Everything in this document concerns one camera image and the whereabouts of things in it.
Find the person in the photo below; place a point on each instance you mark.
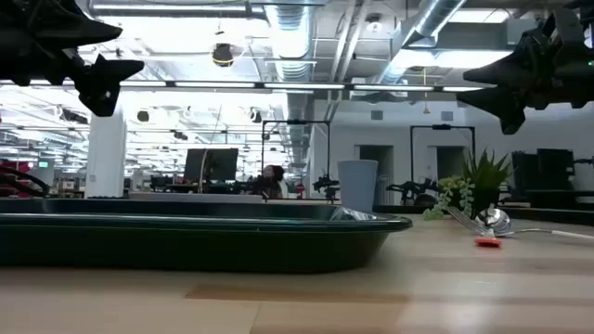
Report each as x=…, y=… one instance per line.
x=271, y=183

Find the white pillar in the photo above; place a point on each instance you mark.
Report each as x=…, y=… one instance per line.
x=106, y=158

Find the black computer monitor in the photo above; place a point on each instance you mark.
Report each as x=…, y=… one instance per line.
x=213, y=164

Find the black ceiling dome camera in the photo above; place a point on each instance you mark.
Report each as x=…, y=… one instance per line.
x=223, y=55

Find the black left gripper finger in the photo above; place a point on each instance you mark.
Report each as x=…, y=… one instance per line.
x=55, y=25
x=102, y=86

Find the dark green plastic tray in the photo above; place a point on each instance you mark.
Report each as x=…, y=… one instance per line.
x=185, y=241

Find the black metal gantry frame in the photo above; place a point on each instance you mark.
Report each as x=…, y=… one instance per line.
x=443, y=127
x=297, y=122

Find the long ceiling light strip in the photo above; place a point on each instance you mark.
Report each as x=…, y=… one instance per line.
x=260, y=85

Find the black background robot arm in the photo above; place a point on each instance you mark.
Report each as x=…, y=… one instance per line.
x=327, y=185
x=413, y=189

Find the light green trailing plant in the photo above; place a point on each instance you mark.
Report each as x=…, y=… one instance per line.
x=448, y=195

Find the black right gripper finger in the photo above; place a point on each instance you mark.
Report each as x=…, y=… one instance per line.
x=506, y=104
x=524, y=67

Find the blue plastic cup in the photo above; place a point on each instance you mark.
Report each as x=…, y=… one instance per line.
x=357, y=185

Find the spiky green potted plant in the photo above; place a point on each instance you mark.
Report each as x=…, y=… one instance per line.
x=485, y=181

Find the silver ceiling air duct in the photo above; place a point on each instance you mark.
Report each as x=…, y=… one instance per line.
x=290, y=32

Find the dark office chairs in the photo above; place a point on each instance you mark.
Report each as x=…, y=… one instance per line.
x=545, y=174

